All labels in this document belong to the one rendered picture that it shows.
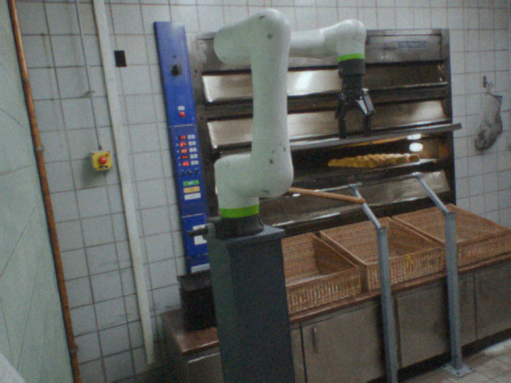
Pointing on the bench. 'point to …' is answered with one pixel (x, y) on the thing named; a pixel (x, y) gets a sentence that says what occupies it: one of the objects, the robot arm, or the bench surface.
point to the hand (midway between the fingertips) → (354, 135)
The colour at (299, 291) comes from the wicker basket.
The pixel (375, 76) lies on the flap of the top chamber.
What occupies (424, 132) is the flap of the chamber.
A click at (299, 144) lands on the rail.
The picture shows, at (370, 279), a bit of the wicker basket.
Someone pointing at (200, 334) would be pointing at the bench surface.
